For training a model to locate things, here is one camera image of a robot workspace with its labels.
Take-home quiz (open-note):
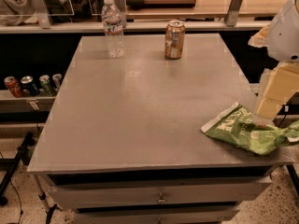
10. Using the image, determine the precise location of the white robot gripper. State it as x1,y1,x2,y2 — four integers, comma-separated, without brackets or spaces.
255,0,299,119

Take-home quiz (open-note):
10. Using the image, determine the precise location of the green jalapeno chip bag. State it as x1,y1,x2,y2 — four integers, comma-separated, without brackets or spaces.
201,103,299,155

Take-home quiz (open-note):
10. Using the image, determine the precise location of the gold soda can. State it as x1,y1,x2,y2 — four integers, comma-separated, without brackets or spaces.
164,20,185,59

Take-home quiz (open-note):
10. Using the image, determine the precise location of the lower grey drawer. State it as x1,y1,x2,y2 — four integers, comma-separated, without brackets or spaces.
74,205,239,224

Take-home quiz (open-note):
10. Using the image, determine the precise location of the grey drawer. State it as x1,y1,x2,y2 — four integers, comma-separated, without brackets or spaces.
74,205,239,224
49,176,271,210

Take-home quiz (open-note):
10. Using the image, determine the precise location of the clear plastic water bottle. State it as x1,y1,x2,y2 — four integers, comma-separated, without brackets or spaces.
101,0,125,58

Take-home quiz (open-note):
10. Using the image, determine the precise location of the silver soda can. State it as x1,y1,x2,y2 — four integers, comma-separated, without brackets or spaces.
52,74,62,90

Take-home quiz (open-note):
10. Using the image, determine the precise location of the upper grey drawer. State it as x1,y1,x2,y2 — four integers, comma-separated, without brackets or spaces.
49,176,271,210

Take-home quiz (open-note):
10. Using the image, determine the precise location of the green soda can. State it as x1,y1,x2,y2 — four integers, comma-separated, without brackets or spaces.
39,75,55,96

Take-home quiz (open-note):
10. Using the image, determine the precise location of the grey side shelf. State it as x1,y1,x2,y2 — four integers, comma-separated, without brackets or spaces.
0,90,55,113

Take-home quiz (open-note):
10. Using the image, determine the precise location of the blue soda can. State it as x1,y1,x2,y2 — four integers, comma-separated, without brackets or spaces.
21,76,39,96

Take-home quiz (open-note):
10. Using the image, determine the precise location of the black tripod stand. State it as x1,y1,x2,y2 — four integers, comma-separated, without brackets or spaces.
0,133,36,206

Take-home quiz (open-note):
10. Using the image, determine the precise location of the white tripod leg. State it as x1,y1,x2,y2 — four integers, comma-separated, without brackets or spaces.
32,175,57,224

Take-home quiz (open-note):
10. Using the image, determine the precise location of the red soda can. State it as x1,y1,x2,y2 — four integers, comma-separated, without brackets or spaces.
4,76,23,98

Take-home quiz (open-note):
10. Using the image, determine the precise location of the grey cloth bundle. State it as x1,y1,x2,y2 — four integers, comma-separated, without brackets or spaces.
0,0,72,26

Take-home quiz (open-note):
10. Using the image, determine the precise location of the grey metal bracket right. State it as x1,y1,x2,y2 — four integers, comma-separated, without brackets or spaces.
224,0,243,27

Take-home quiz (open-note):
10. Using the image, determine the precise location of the grey metal bracket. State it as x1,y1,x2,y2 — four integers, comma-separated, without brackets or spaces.
31,0,52,29
114,0,126,28
224,0,243,27

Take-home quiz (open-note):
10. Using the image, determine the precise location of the grey metal bracket middle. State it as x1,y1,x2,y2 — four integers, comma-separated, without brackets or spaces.
114,0,126,28

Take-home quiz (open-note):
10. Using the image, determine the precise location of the grey metal bracket left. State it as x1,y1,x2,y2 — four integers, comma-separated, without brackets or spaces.
31,0,52,29

